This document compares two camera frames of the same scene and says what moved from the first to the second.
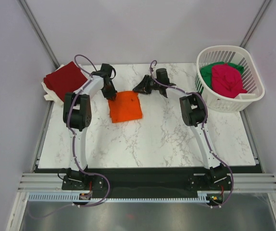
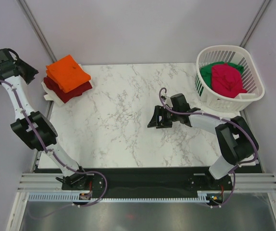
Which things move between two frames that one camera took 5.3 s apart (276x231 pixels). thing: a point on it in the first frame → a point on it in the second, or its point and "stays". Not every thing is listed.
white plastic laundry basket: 253,80 stays
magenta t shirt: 226,81 stays
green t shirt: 207,72 stays
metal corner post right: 255,23 stays
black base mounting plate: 109,184 stays
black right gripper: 144,84 → 159,110
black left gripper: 111,94 → 31,72
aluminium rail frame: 242,182 stays
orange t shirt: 126,106 → 67,73
